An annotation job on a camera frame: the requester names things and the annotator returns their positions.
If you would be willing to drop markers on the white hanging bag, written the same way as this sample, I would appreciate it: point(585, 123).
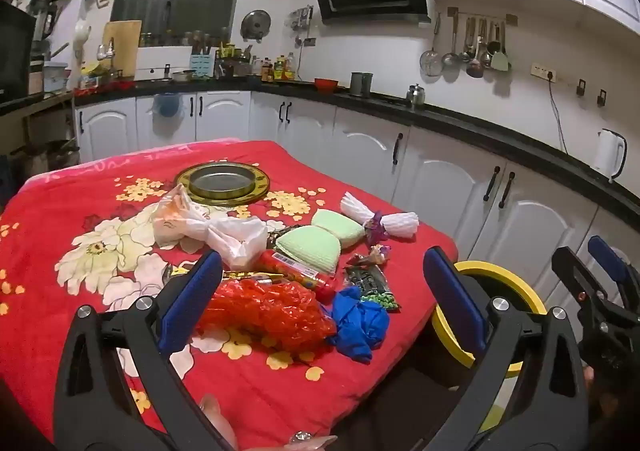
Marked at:
point(82, 38)

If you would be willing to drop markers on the wooden cutting board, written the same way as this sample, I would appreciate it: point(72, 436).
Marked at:
point(122, 48)

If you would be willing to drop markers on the dark ladle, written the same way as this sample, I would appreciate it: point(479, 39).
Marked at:
point(475, 68)

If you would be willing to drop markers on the black countertop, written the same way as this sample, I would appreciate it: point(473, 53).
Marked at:
point(500, 138)

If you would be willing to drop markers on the brown snack wrapper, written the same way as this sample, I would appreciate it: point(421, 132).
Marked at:
point(357, 262)

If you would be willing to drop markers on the metal faucet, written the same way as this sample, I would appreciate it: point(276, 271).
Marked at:
point(106, 51)

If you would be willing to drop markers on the row of condiment bottles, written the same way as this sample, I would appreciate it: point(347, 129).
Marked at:
point(280, 70)

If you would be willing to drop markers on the red snack tube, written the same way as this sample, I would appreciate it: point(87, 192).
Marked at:
point(295, 271)

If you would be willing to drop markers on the black wall hook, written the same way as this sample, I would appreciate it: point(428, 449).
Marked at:
point(580, 88)
point(602, 98)

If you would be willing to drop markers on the gold black wrapper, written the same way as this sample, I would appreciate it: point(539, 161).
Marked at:
point(175, 272)

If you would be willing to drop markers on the red plastic bag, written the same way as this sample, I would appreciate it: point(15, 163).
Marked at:
point(270, 311)

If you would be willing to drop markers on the yellow rimmed waste bin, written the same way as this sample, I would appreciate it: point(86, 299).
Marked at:
point(500, 276)

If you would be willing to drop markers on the small purple white wrapper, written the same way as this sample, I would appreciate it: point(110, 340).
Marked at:
point(380, 254)

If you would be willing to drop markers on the small metal pot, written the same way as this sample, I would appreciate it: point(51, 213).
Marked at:
point(182, 76)

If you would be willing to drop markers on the white electric kettle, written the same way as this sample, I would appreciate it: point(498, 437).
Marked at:
point(607, 156)

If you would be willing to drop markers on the white plastic bag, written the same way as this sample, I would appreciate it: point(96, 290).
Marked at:
point(220, 231)

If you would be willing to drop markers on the gold rimmed metal dish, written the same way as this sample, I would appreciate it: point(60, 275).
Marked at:
point(260, 181)

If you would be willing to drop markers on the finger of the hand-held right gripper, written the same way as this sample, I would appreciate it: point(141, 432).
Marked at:
point(575, 271)
point(607, 256)

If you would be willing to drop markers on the light blue storage box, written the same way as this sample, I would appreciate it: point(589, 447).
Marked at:
point(55, 77)

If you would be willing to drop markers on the black microwave oven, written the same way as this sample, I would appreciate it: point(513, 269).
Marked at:
point(15, 51)

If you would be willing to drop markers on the white foam net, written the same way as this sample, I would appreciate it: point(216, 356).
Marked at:
point(400, 223)

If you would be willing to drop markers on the hanging pot lid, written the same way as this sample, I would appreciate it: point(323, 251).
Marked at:
point(256, 26)

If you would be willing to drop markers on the red bowl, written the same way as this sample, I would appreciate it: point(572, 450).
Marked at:
point(326, 86)

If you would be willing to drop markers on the grey metal canister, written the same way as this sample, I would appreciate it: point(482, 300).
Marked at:
point(361, 85)

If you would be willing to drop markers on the gold foil wrapper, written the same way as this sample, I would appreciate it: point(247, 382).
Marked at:
point(245, 275)

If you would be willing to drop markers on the green spatula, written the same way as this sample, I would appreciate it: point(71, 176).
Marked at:
point(501, 61)

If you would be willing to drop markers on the light blue knife block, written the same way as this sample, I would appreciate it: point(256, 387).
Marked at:
point(202, 67)

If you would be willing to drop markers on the purple candy wrapper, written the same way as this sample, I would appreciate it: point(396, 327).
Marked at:
point(377, 226)

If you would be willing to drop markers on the red floral blanket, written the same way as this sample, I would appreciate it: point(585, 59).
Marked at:
point(50, 211)

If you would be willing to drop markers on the metal ladle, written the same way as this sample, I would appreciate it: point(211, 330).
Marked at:
point(451, 58)

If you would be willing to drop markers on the metal teapot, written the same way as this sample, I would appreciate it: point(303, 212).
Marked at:
point(415, 97)

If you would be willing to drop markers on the white wall socket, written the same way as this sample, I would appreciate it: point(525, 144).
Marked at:
point(544, 72)

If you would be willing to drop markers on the person's left hand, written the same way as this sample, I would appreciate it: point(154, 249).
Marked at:
point(217, 423)

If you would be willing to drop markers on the row of windowsill jars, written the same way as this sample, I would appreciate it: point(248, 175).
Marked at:
point(185, 38)

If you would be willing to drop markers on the white base cabinets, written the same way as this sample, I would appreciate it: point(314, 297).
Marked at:
point(360, 151)

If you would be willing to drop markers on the pile of green peas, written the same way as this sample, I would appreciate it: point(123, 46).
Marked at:
point(380, 302)

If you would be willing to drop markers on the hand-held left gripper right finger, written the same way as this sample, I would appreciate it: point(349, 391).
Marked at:
point(452, 296)

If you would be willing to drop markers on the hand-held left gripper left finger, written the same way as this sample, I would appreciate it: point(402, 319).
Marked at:
point(192, 296)

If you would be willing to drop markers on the wall utensil rail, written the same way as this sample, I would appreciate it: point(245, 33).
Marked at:
point(482, 16)

